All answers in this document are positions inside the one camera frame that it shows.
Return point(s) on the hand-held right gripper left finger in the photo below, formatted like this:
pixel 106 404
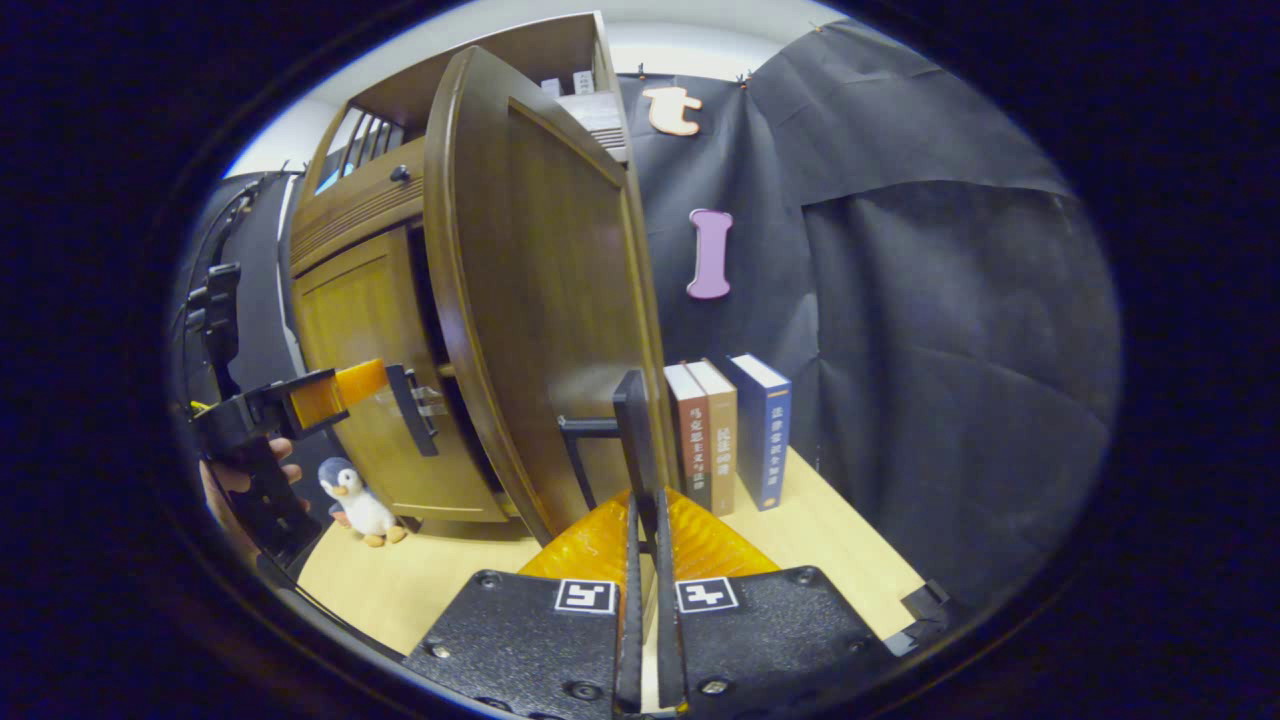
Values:
pixel 520 640

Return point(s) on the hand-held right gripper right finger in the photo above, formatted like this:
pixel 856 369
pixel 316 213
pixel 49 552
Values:
pixel 780 640

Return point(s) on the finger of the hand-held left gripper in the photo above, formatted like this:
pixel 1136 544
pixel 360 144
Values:
pixel 345 388

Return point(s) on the wooden shoe cabinet door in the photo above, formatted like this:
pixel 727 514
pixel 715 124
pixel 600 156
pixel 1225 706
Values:
pixel 540 300
pixel 350 320

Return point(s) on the wooden double-door shoe cabinet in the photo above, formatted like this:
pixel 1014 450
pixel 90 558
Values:
pixel 420 90

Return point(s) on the penguin plush toy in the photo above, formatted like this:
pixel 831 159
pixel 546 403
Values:
pixel 350 490

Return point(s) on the wooden ribbed drawer front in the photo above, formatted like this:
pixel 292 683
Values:
pixel 350 210

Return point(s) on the blue hardcover book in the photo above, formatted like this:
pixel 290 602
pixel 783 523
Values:
pixel 772 440

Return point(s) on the tan hardcover book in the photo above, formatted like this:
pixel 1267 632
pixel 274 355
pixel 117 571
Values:
pixel 722 440

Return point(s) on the brown hardcover book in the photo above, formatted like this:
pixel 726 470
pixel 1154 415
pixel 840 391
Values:
pixel 692 440

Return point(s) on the black backdrop cloth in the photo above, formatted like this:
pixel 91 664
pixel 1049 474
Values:
pixel 950 350

